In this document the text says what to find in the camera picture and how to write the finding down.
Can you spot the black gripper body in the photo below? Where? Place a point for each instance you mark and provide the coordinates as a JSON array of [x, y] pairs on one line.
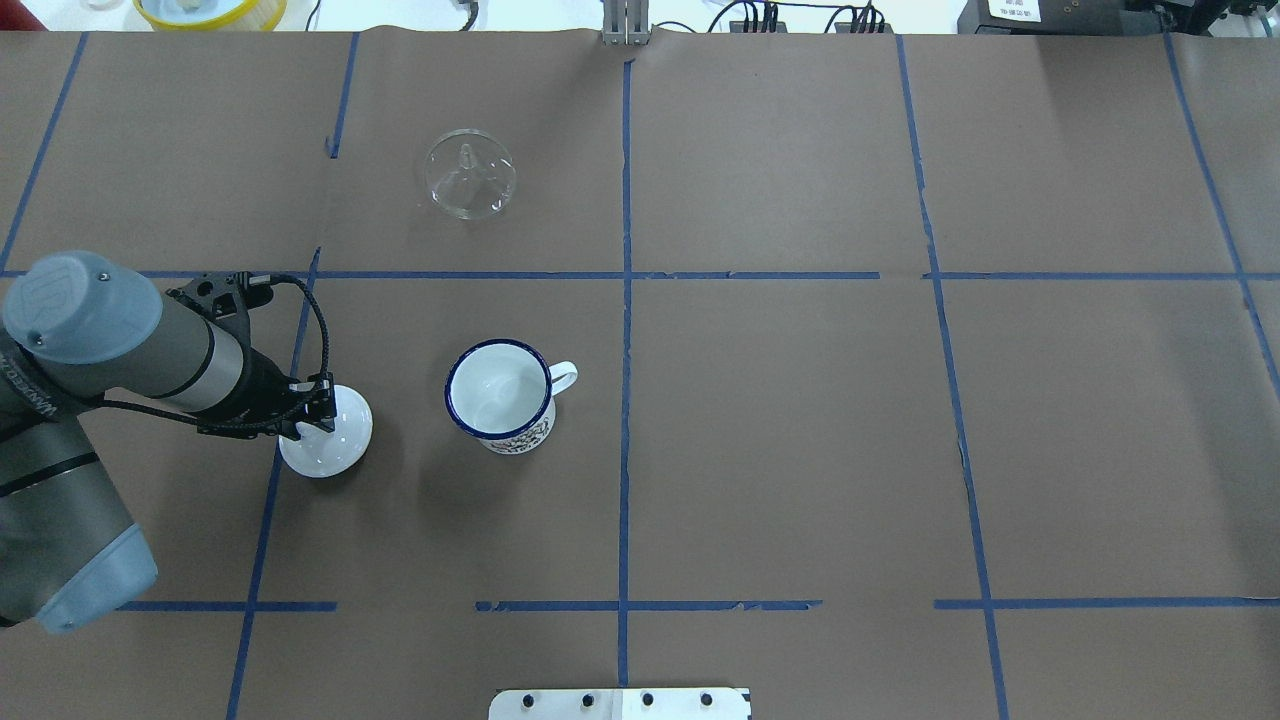
[[267, 383]]

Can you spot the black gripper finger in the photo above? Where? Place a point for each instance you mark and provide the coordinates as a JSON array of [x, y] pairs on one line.
[[308, 428], [320, 396]]

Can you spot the white ceramic lid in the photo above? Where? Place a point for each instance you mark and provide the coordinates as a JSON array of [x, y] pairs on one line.
[[327, 457]]

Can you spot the clear plastic funnel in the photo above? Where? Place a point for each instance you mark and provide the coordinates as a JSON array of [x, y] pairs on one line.
[[468, 174]]

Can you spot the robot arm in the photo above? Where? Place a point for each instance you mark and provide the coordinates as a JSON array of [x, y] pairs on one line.
[[83, 334]]

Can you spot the white enamel mug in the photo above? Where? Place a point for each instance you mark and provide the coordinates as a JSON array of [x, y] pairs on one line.
[[503, 394]]

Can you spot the yellow tape roll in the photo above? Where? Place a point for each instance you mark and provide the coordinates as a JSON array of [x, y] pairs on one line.
[[212, 16]]

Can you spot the black computer box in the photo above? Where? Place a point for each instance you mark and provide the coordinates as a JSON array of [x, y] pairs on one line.
[[1074, 18]]

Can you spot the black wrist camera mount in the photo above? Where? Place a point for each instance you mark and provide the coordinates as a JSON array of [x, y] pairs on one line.
[[226, 300]]

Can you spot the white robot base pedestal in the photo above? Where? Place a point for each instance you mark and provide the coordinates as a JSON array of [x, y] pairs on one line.
[[623, 703]]

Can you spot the aluminium frame post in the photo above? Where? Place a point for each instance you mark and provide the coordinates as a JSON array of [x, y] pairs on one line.
[[625, 22]]

